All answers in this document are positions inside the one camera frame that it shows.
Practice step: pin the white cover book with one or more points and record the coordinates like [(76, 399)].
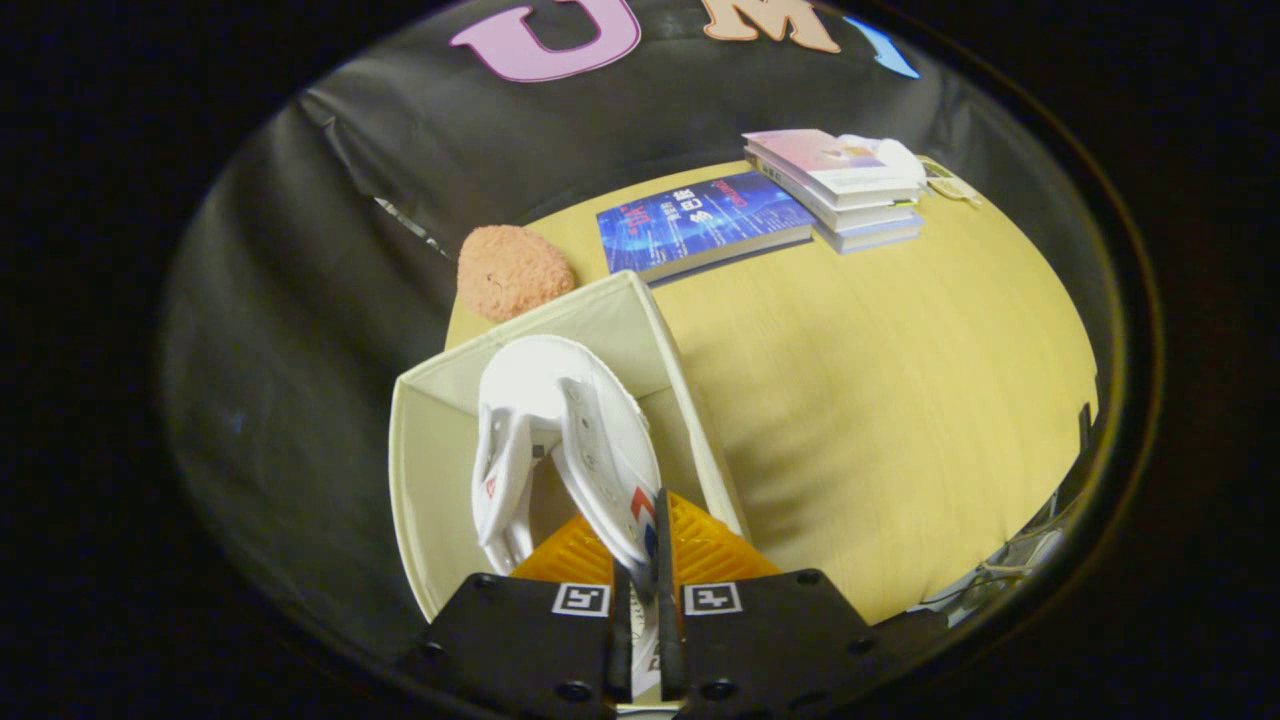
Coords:
[(860, 215)]

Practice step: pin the beige fabric storage box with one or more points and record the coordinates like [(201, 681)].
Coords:
[(430, 480)]

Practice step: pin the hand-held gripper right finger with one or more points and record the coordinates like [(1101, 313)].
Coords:
[(667, 600)]

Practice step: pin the orange fuzzy ball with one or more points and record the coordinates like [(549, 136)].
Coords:
[(510, 270)]

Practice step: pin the shiny silver strip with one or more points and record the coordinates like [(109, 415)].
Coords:
[(410, 225)]

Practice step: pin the white soft cloth bundle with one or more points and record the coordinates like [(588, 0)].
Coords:
[(895, 155)]

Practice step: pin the white canvas shoe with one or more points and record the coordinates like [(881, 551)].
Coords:
[(560, 370)]

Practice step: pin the black backdrop cloth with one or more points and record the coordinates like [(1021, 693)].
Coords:
[(300, 350)]

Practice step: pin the pink cover book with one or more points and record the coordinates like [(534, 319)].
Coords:
[(820, 160)]

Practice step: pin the beige colour swatch card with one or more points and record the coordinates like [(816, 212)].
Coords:
[(945, 180)]

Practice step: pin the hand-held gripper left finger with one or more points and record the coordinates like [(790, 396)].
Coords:
[(622, 640)]

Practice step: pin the pale blue cover book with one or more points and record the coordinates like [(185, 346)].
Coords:
[(870, 238)]

